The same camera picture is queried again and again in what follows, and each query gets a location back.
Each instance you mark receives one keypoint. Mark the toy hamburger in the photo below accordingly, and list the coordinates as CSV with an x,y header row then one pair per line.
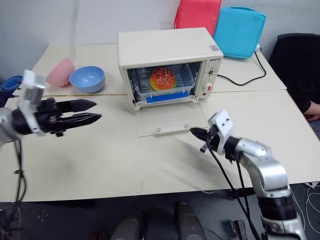
x,y
163,78

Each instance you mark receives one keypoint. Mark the seated person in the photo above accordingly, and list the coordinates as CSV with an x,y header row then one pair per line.
x,y
313,111

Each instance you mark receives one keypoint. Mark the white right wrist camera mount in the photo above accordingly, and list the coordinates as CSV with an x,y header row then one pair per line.
x,y
223,125

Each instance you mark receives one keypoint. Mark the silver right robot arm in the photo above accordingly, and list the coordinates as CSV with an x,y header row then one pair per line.
x,y
267,165

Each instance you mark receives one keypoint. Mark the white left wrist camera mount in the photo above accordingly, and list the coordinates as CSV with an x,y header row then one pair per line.
x,y
31,92

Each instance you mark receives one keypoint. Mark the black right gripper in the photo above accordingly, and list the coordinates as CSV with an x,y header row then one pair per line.
x,y
210,140

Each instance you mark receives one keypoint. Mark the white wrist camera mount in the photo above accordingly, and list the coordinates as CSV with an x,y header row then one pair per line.
x,y
31,92
223,125

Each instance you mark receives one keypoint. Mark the white toaster oven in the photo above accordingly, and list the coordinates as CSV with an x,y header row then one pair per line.
x,y
160,47

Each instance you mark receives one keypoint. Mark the dark rounded shape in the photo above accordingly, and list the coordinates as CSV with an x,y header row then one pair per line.
x,y
126,226
187,220

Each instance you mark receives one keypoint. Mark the cyan fabric bag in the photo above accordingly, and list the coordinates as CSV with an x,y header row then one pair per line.
x,y
238,32

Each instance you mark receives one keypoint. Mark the blue round object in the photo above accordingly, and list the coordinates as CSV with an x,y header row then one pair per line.
x,y
10,83

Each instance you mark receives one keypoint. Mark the small black box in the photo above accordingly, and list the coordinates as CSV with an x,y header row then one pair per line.
x,y
238,226

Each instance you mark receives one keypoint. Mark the pink bowl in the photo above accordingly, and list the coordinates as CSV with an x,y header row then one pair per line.
x,y
60,73

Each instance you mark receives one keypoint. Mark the red fabric bag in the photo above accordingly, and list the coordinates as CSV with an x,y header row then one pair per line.
x,y
195,15

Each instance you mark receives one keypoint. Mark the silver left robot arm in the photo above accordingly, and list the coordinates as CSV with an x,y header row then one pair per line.
x,y
7,122

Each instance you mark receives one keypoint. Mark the blue bowl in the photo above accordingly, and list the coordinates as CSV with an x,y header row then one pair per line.
x,y
87,79

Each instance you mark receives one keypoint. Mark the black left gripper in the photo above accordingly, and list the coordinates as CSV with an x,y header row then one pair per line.
x,y
48,116

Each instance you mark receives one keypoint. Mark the clear plastic food container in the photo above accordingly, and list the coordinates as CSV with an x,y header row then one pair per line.
x,y
186,77

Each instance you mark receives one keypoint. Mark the glass toaster oven door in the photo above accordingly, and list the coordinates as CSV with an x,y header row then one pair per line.
x,y
172,117

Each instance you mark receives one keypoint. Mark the black office chair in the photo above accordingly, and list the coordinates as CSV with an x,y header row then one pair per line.
x,y
297,65

